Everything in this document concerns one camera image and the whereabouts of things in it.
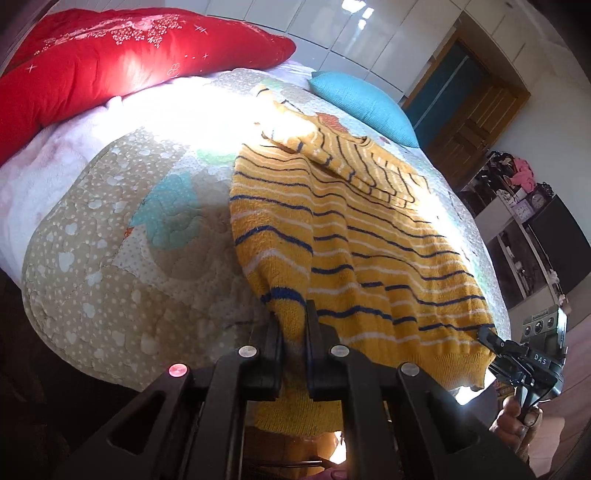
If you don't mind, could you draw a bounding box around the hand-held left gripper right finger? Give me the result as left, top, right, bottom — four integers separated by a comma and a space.
305, 300, 537, 480

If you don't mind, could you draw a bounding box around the cluttered shelf unit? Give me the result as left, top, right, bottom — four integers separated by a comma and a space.
461, 150, 591, 333

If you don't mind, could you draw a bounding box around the teal pillow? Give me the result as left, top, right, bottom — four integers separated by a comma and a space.
308, 70, 421, 149

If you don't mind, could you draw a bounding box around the white glossy wardrobe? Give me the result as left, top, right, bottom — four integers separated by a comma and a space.
164, 0, 467, 103

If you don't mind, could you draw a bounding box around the red pillow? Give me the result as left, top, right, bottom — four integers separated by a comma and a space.
0, 8, 297, 166

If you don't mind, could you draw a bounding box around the person's right hand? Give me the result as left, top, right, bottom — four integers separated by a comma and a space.
489, 396, 544, 464

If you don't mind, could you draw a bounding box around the beige patterned quilted bedspread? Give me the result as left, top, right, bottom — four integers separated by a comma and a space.
20, 68, 512, 394

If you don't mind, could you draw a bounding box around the black screen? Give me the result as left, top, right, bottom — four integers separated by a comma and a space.
526, 194, 591, 298

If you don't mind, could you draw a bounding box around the yellow striped knit sweater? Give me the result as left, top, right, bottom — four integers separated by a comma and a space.
229, 76, 498, 437

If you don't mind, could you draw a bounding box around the wooden door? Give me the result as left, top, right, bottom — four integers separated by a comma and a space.
403, 39, 533, 191

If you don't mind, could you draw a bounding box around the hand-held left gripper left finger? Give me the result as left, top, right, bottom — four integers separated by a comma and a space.
73, 322, 285, 480

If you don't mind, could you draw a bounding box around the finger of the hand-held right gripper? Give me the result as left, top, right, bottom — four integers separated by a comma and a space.
488, 361, 533, 389
477, 326, 527, 363

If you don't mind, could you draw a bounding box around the pink cloth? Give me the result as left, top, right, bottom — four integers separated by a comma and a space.
512, 157, 537, 193

